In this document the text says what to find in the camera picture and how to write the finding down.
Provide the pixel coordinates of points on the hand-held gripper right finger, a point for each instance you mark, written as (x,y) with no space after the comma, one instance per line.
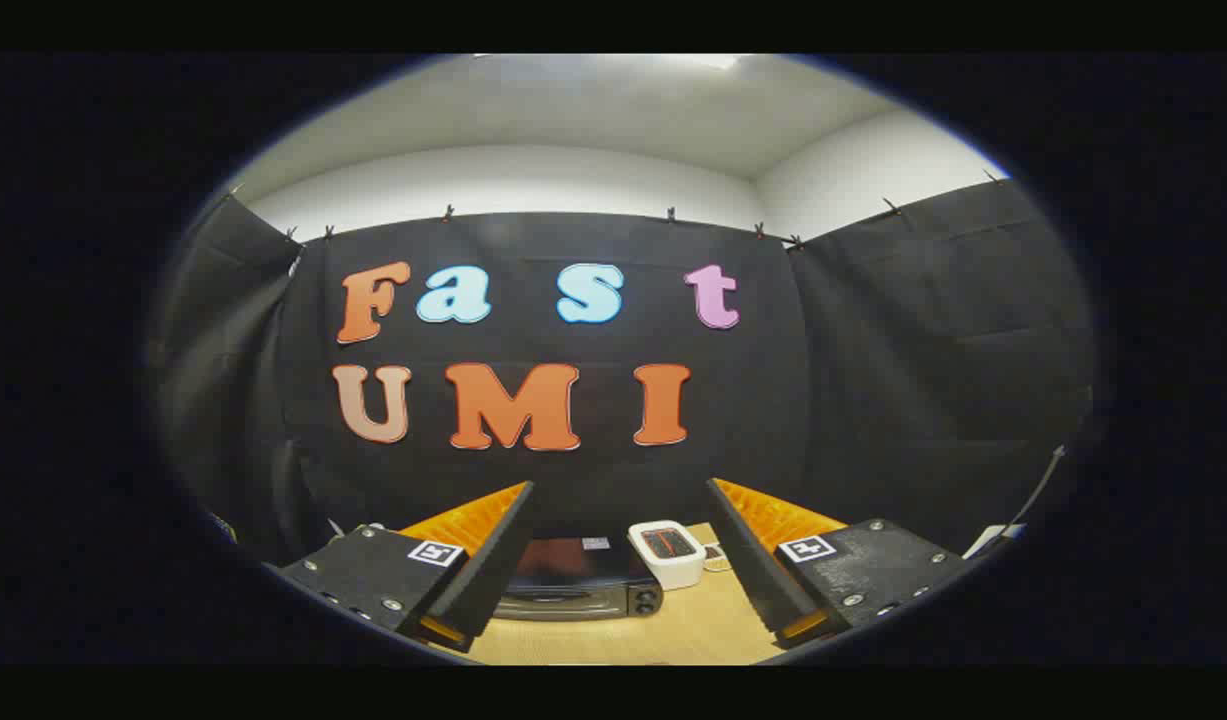
(753,560)

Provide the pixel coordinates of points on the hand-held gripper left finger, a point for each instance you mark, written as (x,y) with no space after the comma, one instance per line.
(493,570)

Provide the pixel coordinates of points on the black toaster oven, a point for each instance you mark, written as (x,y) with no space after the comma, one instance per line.
(583,572)

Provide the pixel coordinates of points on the white boxy appliance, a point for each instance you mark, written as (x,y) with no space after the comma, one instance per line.
(676,572)

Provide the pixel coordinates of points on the row of small black clips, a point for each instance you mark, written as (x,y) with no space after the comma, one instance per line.
(448,212)

